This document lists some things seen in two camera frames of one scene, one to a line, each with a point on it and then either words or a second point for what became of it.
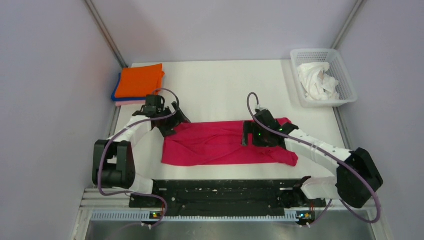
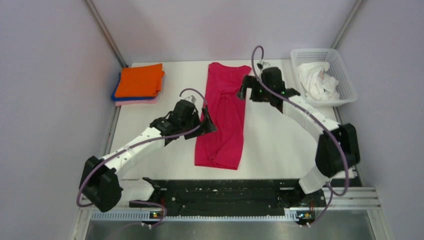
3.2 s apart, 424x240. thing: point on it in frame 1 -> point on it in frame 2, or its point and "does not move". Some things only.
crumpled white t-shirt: x=316 y=84 does not move
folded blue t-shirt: x=115 y=98 does not move
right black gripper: x=250 y=127 -> x=248 y=81
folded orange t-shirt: x=140 y=81 does not move
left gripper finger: x=179 y=118 -> x=209 y=125
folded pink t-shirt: x=119 y=103 does not move
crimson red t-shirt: x=221 y=143 -> x=222 y=148
